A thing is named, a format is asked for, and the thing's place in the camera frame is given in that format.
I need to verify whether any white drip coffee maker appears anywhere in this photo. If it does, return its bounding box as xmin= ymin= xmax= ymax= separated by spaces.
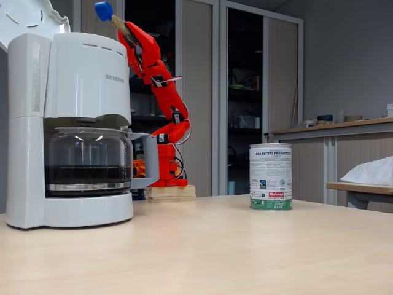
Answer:
xmin=0 ymin=0 xmax=135 ymax=230

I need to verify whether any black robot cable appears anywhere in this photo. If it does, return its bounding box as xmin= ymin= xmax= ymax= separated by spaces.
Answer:
xmin=173 ymin=143 xmax=187 ymax=179

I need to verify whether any white and green coffee tin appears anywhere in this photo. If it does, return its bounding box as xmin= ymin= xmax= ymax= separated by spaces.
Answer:
xmin=249 ymin=143 xmax=294 ymax=211

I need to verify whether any grey cabinet with beige doors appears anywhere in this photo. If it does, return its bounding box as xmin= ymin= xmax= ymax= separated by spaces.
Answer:
xmin=73 ymin=0 xmax=220 ymax=197
xmin=219 ymin=0 xmax=305 ymax=197

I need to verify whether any wooden robot base block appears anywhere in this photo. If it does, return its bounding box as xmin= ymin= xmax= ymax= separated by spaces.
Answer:
xmin=144 ymin=184 xmax=197 ymax=203

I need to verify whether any blue wooden-handled scoop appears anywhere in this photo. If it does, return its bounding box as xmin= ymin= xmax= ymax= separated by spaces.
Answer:
xmin=94 ymin=1 xmax=138 ymax=44

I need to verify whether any glass carafe with grey handle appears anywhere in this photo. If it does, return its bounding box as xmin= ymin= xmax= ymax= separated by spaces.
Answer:
xmin=44 ymin=126 xmax=160 ymax=197

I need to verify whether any wooden side table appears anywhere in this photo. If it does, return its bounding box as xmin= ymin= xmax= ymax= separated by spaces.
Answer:
xmin=325 ymin=181 xmax=393 ymax=213

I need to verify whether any white plastic bag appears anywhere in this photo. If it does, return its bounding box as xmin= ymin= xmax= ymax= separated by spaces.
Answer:
xmin=340 ymin=155 xmax=393 ymax=186

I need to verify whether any white red servo cable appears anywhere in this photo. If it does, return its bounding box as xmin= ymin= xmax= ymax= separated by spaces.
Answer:
xmin=150 ymin=75 xmax=182 ymax=89

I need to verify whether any low grey cabinet wooden top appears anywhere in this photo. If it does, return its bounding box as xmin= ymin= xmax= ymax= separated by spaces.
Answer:
xmin=271 ymin=117 xmax=393 ymax=213

